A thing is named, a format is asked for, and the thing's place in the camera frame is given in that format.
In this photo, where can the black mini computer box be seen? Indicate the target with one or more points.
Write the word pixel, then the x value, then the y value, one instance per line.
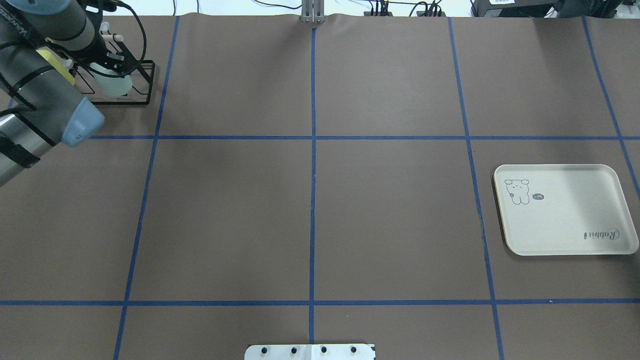
pixel 512 8

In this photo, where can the black wire cup rack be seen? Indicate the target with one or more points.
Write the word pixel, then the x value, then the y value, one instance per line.
pixel 142 72

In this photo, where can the white metal mounting plate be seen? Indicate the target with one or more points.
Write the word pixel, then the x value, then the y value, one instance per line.
pixel 328 351

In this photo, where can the cream tray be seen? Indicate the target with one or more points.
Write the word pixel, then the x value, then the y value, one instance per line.
pixel 563 210

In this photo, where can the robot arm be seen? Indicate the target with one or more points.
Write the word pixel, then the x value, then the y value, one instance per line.
pixel 49 109

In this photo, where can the green cup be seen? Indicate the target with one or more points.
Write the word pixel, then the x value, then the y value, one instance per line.
pixel 111 86

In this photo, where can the yellow cup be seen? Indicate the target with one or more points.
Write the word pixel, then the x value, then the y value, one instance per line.
pixel 62 67

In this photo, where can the aluminium frame post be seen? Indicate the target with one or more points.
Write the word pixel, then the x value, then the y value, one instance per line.
pixel 313 11

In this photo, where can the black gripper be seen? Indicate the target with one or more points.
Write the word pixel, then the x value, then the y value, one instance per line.
pixel 101 49

